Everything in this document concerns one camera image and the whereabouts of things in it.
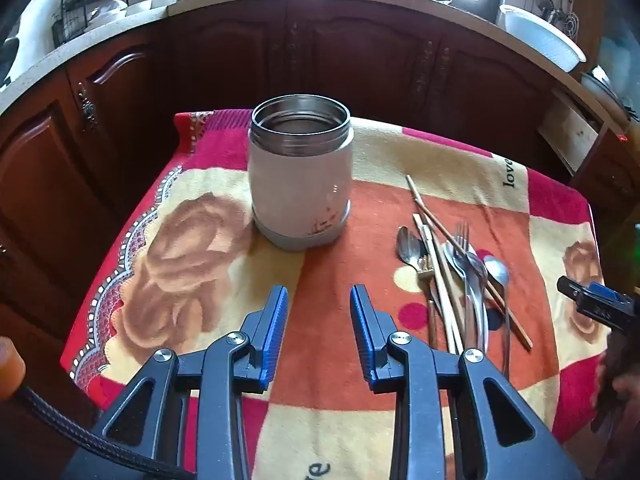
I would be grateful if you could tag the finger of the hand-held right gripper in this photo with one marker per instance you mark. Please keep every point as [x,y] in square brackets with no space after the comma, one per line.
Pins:
[602,296]

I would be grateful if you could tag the black wok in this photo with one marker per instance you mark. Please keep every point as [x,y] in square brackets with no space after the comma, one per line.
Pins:
[7,57]

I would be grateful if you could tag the light wooden panel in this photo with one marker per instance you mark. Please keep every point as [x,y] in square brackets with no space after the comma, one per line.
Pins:
[567,135]

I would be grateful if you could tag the wall rail with kitchen tools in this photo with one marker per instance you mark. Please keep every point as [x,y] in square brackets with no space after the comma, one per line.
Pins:
[557,5]

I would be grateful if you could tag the dark wooden kitchen cabinets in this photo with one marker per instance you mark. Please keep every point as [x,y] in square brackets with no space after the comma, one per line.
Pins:
[225,60]

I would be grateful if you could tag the person's left hand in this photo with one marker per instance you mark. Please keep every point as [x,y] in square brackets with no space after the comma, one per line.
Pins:
[10,365]

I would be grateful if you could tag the steel bowl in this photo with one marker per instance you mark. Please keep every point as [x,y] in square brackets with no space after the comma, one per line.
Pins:
[607,92]

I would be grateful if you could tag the white steel-rimmed container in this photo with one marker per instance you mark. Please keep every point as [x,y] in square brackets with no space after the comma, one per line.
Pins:
[300,195]

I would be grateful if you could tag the small steel spoon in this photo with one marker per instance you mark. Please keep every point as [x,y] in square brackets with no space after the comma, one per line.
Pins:
[496,270]

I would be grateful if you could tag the wooden door with glass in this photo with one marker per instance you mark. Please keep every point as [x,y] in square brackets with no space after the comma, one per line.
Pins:
[592,10]

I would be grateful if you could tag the white ceramic bowl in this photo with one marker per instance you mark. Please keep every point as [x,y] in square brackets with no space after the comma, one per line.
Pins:
[165,0]
[139,7]
[107,12]

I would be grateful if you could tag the large steel spoon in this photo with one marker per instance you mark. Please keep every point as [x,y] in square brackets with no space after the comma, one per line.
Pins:
[457,260]

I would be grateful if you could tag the large white basin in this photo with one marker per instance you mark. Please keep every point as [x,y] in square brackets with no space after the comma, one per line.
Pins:
[537,35]

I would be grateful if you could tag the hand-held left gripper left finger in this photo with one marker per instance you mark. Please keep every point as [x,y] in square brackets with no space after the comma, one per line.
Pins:
[278,320]

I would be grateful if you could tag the long wooden chopstick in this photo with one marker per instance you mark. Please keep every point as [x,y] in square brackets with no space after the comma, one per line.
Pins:
[450,232]

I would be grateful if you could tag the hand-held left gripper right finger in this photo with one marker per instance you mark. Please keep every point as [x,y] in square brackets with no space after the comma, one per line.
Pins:
[361,320]

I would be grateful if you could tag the steel fork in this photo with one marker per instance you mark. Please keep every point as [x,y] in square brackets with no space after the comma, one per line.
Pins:
[463,240]

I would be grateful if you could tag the red floral printed blanket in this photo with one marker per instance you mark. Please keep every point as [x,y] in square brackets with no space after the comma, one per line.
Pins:
[200,240]

